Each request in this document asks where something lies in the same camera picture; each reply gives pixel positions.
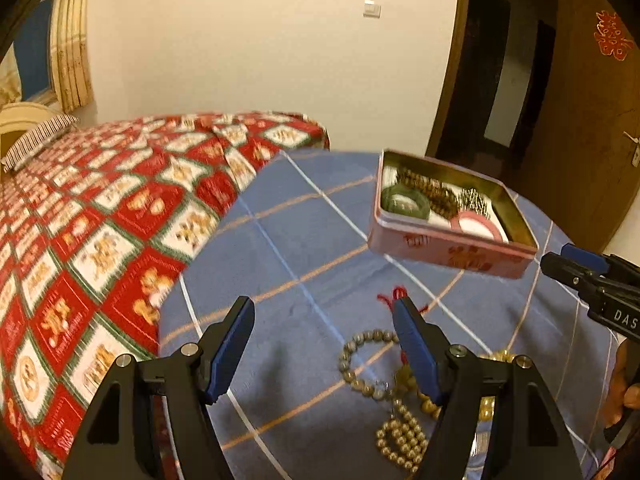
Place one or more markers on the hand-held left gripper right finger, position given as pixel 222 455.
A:
pixel 415 355

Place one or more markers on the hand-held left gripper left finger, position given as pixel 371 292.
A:
pixel 225 355

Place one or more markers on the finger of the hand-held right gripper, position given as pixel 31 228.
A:
pixel 582 256
pixel 562 267

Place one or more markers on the pink tin box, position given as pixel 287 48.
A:
pixel 440 250

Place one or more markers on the person's right hand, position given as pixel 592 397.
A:
pixel 622 385

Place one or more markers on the white paper lining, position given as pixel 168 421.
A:
pixel 497 220

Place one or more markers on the pink bangle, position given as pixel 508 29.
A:
pixel 472 221

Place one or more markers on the brown wooden door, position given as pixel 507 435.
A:
pixel 575 125

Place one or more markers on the blue checked tablecloth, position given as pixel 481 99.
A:
pixel 310 240

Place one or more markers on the green jade bangle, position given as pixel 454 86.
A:
pixel 404 201

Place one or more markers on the red printed bed blanket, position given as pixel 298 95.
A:
pixel 110 220

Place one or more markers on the red paper door decoration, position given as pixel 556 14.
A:
pixel 612 35

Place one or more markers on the striped pillow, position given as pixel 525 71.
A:
pixel 37 137

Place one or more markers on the cream bed headboard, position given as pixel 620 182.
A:
pixel 20 115

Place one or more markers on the beige curtain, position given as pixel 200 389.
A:
pixel 72 40

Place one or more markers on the window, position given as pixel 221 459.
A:
pixel 34 50

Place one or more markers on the wooden door frame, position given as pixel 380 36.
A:
pixel 452 60

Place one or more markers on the white light switch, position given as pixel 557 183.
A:
pixel 372 8

